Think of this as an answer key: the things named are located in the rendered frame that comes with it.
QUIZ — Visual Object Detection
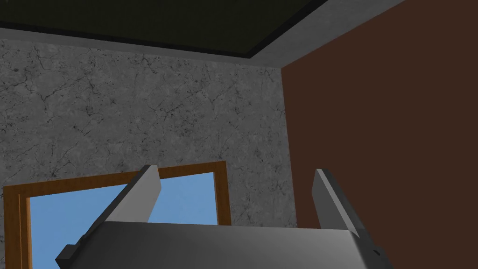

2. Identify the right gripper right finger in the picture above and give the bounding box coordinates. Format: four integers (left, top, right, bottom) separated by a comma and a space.
311, 168, 368, 239

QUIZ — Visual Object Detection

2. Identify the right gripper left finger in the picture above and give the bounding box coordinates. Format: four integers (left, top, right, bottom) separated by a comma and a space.
83, 164, 162, 240

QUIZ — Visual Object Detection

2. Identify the wooden framed window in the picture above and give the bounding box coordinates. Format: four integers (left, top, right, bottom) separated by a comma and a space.
3, 160, 232, 269

